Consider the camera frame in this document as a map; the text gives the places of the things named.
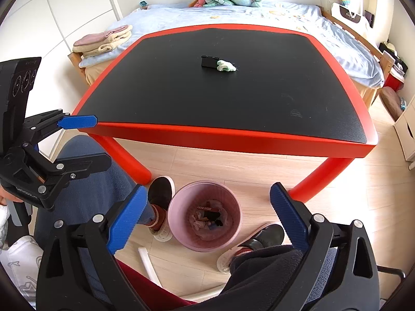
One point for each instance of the white wardrobe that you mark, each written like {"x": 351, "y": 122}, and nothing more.
{"x": 64, "y": 22}

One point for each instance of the white cloth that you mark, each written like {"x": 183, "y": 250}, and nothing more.
{"x": 218, "y": 204}

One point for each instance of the person's left leg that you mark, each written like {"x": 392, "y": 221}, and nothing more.
{"x": 90, "y": 194}

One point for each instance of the white tote bag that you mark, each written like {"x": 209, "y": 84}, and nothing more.
{"x": 350, "y": 16}

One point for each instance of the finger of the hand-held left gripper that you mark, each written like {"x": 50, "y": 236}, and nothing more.
{"x": 84, "y": 165}
{"x": 77, "y": 121}

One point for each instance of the black toy brick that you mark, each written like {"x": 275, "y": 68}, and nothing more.
{"x": 207, "y": 63}

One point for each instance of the red table with black top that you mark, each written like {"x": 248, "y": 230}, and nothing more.
{"x": 227, "y": 103}

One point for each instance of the pink plastic waste bin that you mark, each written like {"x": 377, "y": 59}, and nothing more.
{"x": 181, "y": 207}

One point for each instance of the black bag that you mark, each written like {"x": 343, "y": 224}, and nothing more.
{"x": 390, "y": 56}

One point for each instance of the wooden bed frame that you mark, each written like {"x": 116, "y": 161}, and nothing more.
{"x": 356, "y": 35}

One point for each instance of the red storage box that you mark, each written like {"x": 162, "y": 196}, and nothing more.
{"x": 393, "y": 82}

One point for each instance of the person's right slipper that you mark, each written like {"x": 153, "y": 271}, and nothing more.
{"x": 269, "y": 233}

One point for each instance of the small blue gadget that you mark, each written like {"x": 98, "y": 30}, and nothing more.
{"x": 143, "y": 5}

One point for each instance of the person's slipper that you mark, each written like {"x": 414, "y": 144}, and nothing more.
{"x": 269, "y": 233}
{"x": 160, "y": 191}

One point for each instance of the person's left slipper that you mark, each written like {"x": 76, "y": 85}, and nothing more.
{"x": 160, "y": 191}

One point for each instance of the red seat cushion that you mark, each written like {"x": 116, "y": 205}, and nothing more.
{"x": 139, "y": 281}

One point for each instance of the folded pink cloth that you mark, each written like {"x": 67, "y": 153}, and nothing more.
{"x": 97, "y": 37}

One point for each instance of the pink crumpled paper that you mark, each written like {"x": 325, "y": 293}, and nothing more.
{"x": 198, "y": 222}

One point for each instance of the person's leg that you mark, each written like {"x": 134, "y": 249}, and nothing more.
{"x": 259, "y": 281}
{"x": 90, "y": 194}

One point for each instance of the white patterned garment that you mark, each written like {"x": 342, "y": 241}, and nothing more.
{"x": 22, "y": 265}

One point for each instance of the black chair leg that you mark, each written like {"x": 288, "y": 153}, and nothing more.
{"x": 392, "y": 271}

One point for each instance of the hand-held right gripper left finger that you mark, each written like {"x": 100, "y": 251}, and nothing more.
{"x": 128, "y": 220}

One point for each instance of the green crumpled paper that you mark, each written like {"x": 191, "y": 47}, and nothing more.
{"x": 225, "y": 65}

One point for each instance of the white drawer cabinet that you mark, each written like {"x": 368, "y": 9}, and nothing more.
{"x": 407, "y": 136}

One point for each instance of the light blue printed duvet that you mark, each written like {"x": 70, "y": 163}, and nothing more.
{"x": 291, "y": 19}

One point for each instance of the long red carton box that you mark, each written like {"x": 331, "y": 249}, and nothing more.
{"x": 205, "y": 208}

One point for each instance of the person's right leg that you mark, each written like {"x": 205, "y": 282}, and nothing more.
{"x": 259, "y": 281}

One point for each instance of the blue floor toy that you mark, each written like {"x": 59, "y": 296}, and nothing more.
{"x": 403, "y": 104}

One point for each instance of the brown floor cushion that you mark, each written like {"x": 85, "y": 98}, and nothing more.
{"x": 390, "y": 102}

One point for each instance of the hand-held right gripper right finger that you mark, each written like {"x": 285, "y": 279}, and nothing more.
{"x": 288, "y": 217}

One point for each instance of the folded cream blanket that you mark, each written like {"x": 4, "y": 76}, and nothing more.
{"x": 107, "y": 47}

